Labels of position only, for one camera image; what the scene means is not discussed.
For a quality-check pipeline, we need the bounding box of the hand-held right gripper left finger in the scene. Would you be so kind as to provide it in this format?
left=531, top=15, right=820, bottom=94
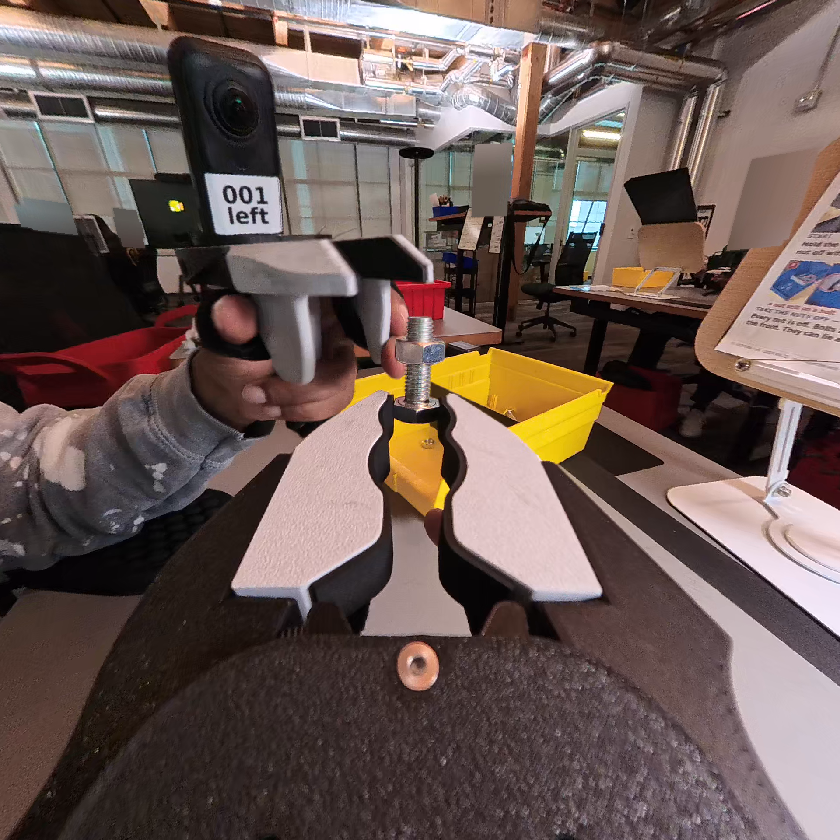
left=231, top=389, right=396, bottom=614

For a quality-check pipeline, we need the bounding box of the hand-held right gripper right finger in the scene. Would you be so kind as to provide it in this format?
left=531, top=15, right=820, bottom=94
left=433, top=392, right=603, bottom=621

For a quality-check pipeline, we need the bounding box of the grey table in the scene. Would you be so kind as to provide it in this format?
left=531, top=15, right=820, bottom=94
left=430, top=306, right=503, bottom=349

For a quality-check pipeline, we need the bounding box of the wooden document stand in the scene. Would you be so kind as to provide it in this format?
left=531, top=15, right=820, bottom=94
left=633, top=222, right=707, bottom=294
left=666, top=138, right=840, bottom=639

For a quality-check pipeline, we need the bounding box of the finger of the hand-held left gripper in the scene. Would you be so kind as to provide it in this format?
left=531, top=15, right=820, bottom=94
left=331, top=234, right=435, bottom=366
left=223, top=238, right=360, bottom=386

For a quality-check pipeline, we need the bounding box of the red bag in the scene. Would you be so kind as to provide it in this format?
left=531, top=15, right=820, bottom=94
left=597, top=364, right=683, bottom=433

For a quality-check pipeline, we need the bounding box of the black floor lamp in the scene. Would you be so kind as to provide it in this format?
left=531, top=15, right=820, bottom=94
left=399, top=147, right=436, bottom=250

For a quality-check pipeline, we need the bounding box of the black tilted board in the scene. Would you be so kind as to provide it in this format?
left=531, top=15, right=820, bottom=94
left=623, top=167, right=698, bottom=227

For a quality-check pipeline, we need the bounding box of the printed instruction sheet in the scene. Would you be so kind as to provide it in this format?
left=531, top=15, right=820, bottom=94
left=715, top=172, right=840, bottom=364

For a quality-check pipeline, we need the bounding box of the red plastic crate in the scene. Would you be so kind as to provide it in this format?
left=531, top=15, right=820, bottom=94
left=0, top=304, right=198, bottom=409

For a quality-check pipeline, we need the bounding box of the black standing desk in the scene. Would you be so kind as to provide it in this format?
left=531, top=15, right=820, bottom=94
left=495, top=200, right=553, bottom=329

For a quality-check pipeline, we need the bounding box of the yellow plastic bin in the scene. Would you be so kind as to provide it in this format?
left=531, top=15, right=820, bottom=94
left=351, top=346, right=614, bottom=519
left=612, top=266, right=681, bottom=290

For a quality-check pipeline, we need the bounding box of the red plastic bin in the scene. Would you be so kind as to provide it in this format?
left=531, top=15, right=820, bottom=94
left=394, top=279, right=452, bottom=320

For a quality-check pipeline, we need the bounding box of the person's left hand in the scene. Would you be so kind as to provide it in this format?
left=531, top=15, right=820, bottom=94
left=189, top=287, right=411, bottom=434

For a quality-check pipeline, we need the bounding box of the wooden support post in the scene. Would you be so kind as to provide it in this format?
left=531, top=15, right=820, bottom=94
left=507, top=41, right=550, bottom=204

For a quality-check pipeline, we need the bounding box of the silver air duct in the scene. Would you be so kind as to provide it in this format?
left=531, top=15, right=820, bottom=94
left=0, top=56, right=421, bottom=142

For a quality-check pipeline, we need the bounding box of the dark wall monitor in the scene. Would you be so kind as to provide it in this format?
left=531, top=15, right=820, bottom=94
left=128, top=174, right=206, bottom=249

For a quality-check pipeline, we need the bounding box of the wooden top desk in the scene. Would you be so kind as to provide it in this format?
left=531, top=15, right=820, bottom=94
left=553, top=282, right=719, bottom=378

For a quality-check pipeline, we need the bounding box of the person's left forearm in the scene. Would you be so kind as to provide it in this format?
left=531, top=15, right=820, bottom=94
left=0, top=357, right=263, bottom=573

